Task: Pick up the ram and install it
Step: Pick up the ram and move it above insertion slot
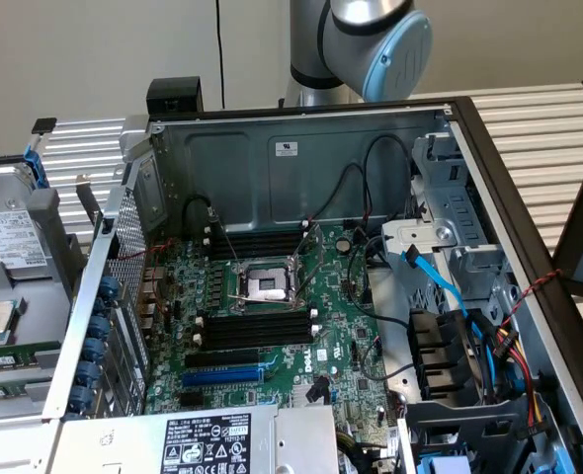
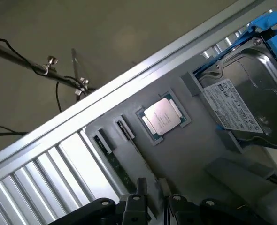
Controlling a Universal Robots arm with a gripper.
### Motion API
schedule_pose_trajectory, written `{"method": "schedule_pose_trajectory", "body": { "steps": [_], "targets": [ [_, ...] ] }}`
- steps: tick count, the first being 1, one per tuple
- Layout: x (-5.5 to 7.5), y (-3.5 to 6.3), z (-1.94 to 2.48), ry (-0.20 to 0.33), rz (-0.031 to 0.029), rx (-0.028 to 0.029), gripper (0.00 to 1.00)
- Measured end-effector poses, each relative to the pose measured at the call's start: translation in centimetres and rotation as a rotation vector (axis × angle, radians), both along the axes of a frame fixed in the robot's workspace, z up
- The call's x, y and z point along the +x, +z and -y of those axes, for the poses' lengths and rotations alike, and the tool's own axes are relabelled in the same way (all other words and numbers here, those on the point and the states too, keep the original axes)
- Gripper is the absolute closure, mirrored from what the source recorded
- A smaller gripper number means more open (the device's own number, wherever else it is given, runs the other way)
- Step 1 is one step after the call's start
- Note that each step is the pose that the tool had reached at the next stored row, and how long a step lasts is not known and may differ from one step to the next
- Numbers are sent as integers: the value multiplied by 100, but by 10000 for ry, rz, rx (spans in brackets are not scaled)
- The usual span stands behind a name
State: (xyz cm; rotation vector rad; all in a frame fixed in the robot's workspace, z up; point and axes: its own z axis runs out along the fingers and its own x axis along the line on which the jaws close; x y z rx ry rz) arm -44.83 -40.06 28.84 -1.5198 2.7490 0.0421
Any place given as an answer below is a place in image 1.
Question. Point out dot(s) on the open metal PC case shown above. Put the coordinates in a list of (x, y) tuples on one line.
[(321, 168)]

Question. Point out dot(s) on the black plastic drive frame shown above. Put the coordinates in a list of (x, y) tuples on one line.
[(469, 424)]

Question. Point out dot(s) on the black box behind case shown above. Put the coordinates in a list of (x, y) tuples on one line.
[(173, 94)]

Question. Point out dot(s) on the long black expansion slot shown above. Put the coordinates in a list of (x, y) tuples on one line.
[(222, 358)]

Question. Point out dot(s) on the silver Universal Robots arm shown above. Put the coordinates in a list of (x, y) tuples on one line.
[(351, 39)]

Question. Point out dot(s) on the black RAM slot white clips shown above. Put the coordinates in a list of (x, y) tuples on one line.
[(257, 334), (257, 247), (257, 233), (257, 318)]

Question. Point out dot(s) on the blue expansion slot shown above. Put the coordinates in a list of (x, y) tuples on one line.
[(222, 377)]

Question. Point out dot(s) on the silver power supply with label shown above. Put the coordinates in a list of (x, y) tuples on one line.
[(123, 444)]

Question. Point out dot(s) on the silver disk bay cage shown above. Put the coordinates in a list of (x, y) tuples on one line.
[(420, 234)]

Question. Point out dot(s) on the thin metal locking lever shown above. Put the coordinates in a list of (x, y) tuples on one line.
[(262, 297), (228, 244)]

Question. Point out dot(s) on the CPU socket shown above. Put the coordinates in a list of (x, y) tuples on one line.
[(267, 281)]

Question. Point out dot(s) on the green Dell motherboard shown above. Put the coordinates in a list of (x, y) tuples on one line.
[(331, 296)]

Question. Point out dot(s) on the silver socket cover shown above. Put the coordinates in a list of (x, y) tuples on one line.
[(311, 244)]

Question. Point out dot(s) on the silver hard disk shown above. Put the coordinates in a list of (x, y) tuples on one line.
[(17, 237)]

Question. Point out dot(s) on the black plug on motherboard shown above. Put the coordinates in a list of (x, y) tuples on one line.
[(317, 390)]

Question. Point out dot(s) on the black fan shroud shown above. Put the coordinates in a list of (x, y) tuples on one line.
[(440, 355)]

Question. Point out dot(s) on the round coin cell battery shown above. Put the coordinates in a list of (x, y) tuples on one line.
[(342, 244)]

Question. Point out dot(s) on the black framed side panel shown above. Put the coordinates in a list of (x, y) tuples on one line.
[(580, 237)]

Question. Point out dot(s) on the blue card retainer clip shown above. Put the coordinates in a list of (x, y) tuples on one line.
[(81, 398), (88, 373), (94, 349), (108, 290), (100, 327)]

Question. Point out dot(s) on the blue disk rail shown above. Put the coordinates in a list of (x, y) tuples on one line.
[(35, 165)]

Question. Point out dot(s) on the expansion card metal bracket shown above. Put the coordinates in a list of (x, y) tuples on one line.
[(88, 197)]

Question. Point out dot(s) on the white case label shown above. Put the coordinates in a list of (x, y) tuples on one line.
[(286, 148)]

